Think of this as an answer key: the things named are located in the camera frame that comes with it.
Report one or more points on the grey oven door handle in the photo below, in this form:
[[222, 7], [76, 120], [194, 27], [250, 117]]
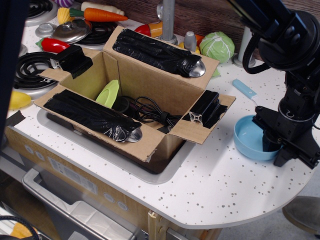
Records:
[[75, 215]]

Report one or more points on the red toy chili pepper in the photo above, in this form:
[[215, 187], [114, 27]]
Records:
[[52, 45]]

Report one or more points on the silver pot lid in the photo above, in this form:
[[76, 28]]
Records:
[[71, 32]]

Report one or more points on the grey faucet post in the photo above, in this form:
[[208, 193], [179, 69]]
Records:
[[166, 13]]

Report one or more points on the purple striped toy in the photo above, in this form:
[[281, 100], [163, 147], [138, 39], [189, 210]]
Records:
[[64, 3]]

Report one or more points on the black front stove coil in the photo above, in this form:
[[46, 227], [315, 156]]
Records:
[[28, 77]]

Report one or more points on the grey faucet handle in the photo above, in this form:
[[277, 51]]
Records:
[[190, 41]]

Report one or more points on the orange toy carrot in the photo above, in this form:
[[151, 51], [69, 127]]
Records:
[[97, 15]]

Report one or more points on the green toy cabbage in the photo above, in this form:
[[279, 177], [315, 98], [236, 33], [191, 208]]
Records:
[[218, 46]]

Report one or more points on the cream toy bottle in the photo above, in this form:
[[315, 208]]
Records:
[[109, 8]]

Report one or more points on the black stove coil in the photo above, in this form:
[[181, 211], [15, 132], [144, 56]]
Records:
[[99, 35], [28, 77], [40, 11]]

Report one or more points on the black tape piece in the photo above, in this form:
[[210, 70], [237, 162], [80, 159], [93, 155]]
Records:
[[14, 119]]

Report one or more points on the open cardboard box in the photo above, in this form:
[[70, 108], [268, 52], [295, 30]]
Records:
[[173, 93]]

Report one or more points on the grey support pole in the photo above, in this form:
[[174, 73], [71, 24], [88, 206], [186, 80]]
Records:
[[246, 37]]

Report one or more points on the light blue bowl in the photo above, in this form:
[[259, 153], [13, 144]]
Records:
[[248, 139]]

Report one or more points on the black rear stove coil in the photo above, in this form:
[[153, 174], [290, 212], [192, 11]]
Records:
[[40, 11]]

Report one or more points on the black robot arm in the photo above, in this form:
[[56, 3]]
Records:
[[286, 40]]

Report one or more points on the red orange toy pepper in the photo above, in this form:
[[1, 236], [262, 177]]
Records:
[[153, 30]]

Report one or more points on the yellow toy banana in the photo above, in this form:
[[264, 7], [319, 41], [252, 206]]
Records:
[[19, 100]]

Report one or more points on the blue handled toy knife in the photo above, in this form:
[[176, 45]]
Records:
[[245, 90]]

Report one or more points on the yellow toy corn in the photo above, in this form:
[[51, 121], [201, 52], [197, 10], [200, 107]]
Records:
[[63, 15]]

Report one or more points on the black middle stove coil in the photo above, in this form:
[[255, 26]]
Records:
[[99, 35]]

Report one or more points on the light green plastic dish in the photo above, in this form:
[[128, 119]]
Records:
[[108, 95]]

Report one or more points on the grey stove knob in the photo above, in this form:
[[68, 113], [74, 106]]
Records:
[[45, 30], [23, 50]]

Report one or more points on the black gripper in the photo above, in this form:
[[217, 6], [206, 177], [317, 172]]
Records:
[[289, 130]]

